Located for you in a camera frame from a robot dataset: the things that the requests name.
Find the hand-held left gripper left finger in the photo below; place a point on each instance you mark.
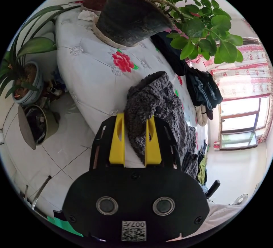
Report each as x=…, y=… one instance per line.
x=116, y=141

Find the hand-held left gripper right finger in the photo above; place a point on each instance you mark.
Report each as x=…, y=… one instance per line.
x=153, y=145

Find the dark gray pajama pants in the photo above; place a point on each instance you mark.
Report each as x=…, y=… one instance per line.
x=153, y=98

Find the pile of clothes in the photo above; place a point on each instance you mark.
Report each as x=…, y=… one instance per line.
x=202, y=167
x=204, y=90

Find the bed with floral white quilt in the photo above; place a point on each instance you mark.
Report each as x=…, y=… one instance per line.
x=91, y=71

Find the window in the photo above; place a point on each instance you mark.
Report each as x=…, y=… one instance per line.
x=238, y=120

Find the fan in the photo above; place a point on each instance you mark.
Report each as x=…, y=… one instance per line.
x=240, y=199

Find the long-leaved plant in glazed pot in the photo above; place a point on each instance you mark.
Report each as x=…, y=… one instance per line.
x=27, y=75

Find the red patterned curtain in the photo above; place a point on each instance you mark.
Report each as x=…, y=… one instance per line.
x=245, y=75

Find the leafy plant in black pot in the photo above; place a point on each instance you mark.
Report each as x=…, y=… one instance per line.
x=132, y=17

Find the crumpled white cloth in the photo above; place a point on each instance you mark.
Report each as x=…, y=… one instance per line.
x=86, y=15

